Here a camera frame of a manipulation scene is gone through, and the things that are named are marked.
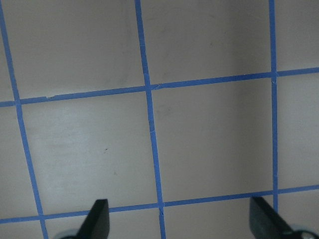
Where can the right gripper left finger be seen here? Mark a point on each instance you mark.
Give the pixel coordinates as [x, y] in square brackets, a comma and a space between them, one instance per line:
[97, 223]

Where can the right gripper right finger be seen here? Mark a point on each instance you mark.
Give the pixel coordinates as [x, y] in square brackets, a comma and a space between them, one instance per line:
[266, 223]

